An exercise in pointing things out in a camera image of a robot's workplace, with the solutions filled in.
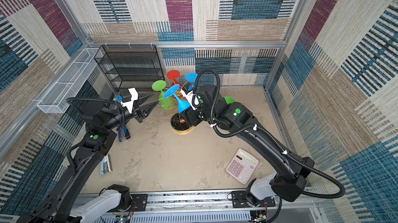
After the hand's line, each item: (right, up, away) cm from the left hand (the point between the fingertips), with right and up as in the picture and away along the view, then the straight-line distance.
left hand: (154, 95), depth 60 cm
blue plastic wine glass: (+12, +11, +25) cm, 30 cm away
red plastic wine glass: (+3, +12, +25) cm, 28 cm away
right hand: (+13, -7, +5) cm, 15 cm away
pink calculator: (+39, -36, +23) cm, 58 cm away
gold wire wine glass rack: (+4, -15, +40) cm, 43 cm away
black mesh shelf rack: (-30, +22, +48) cm, 61 cm away
